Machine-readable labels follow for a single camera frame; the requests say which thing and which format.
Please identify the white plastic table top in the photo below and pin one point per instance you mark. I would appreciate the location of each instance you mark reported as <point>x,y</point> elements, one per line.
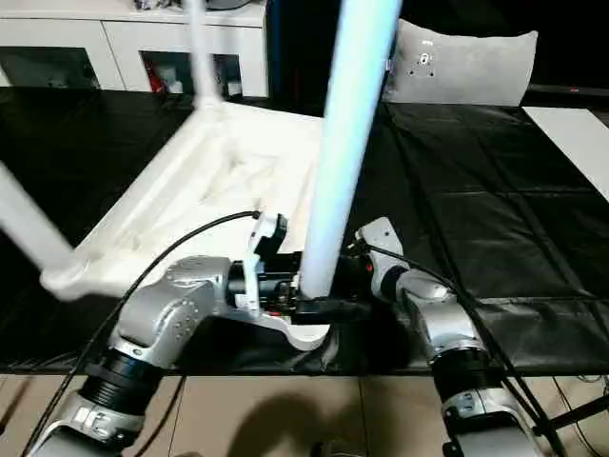
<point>190,181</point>

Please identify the white plastic table leg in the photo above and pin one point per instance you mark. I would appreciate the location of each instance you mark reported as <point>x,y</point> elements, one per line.
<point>28,219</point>
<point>202,57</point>
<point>342,143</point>

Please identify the black work mat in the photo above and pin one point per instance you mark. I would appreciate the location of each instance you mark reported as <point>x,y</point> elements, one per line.
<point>476,190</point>

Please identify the small white cup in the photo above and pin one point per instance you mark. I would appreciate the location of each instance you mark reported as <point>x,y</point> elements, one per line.
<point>233,88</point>

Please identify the small red bottle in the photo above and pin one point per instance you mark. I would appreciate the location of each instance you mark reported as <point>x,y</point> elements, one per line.
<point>154,81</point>

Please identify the light grey pillow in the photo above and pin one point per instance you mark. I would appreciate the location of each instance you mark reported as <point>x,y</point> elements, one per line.
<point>466,66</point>

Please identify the white flat board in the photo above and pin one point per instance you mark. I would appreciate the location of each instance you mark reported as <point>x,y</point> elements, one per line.
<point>571,133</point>

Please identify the dark bag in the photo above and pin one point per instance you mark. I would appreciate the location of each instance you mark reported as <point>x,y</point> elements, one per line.
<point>233,4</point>

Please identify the white cabinet with glass doors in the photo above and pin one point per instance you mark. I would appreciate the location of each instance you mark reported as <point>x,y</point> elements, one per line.
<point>119,33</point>

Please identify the black sofa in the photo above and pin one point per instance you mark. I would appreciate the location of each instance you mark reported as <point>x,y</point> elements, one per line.
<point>561,47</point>

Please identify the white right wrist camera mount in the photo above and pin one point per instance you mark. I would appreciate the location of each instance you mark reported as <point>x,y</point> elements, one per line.
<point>385,238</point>

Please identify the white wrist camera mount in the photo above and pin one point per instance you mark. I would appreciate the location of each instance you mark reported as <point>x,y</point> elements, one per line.
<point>385,238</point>
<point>264,228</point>

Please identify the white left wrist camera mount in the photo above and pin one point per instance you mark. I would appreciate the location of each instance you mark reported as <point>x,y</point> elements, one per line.
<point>264,228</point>

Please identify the black table frame leg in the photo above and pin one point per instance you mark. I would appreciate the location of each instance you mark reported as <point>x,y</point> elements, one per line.
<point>580,409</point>

